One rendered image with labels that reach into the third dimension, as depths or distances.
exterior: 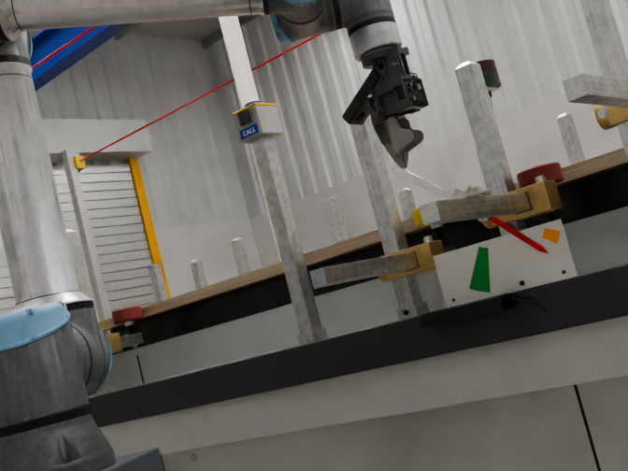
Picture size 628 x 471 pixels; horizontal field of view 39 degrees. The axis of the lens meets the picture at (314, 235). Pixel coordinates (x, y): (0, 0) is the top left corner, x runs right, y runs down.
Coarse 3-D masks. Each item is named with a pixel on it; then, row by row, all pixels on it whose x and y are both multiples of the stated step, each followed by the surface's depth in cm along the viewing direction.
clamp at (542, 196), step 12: (552, 180) 154; (516, 192) 155; (528, 192) 153; (540, 192) 152; (552, 192) 153; (540, 204) 152; (552, 204) 152; (504, 216) 156; (516, 216) 155; (528, 216) 154
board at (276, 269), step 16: (592, 160) 163; (608, 160) 161; (624, 160) 160; (576, 176) 165; (592, 176) 169; (352, 240) 198; (368, 240) 195; (304, 256) 207; (320, 256) 204; (336, 256) 204; (256, 272) 217; (272, 272) 214; (208, 288) 227; (224, 288) 224; (240, 288) 226; (160, 304) 239; (176, 304) 235; (192, 304) 239; (112, 320) 252
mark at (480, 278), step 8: (480, 248) 160; (480, 256) 160; (488, 256) 159; (480, 264) 160; (488, 264) 159; (480, 272) 160; (488, 272) 159; (472, 280) 161; (480, 280) 160; (488, 280) 159; (472, 288) 161; (480, 288) 160; (488, 288) 159
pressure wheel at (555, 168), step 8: (528, 168) 160; (536, 168) 159; (544, 168) 159; (552, 168) 159; (560, 168) 161; (520, 176) 162; (528, 176) 160; (536, 176) 159; (552, 176) 159; (560, 176) 160; (520, 184) 163; (528, 184) 160; (552, 216) 162
